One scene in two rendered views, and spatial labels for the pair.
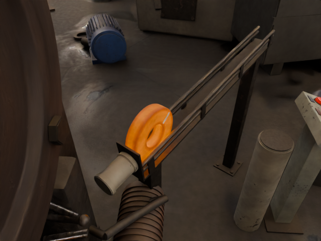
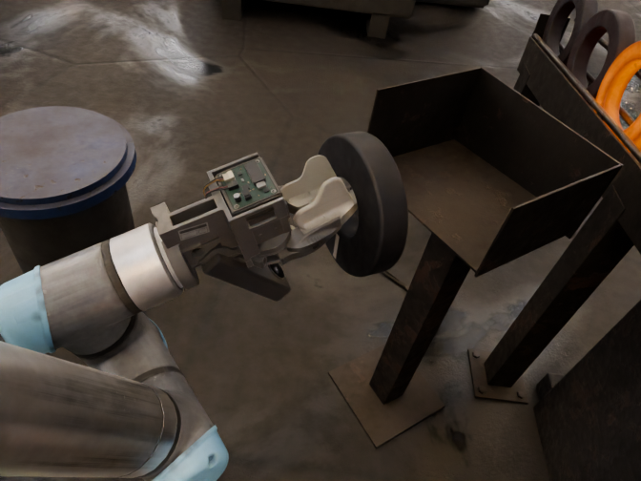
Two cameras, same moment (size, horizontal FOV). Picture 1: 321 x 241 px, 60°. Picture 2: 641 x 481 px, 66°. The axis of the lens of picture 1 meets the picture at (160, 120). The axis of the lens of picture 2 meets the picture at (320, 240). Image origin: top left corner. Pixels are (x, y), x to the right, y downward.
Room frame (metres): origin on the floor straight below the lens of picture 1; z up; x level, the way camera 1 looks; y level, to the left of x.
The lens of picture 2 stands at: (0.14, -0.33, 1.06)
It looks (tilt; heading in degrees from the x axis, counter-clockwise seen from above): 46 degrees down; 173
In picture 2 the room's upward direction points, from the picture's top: 10 degrees clockwise
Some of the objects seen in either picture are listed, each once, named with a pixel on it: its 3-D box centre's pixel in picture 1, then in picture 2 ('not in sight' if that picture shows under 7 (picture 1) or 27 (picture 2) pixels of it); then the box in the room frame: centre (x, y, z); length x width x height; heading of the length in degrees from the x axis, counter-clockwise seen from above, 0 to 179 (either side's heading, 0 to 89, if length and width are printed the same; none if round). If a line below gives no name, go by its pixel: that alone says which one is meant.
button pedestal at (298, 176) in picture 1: (300, 171); not in sight; (0.72, -0.56, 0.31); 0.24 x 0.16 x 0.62; 177
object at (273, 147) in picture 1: (259, 185); not in sight; (0.69, -0.40, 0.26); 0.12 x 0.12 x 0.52
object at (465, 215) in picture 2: not in sight; (422, 290); (-0.42, -0.06, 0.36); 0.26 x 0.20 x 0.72; 32
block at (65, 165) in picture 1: (58, 207); not in sight; (0.33, 0.21, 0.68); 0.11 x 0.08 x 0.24; 87
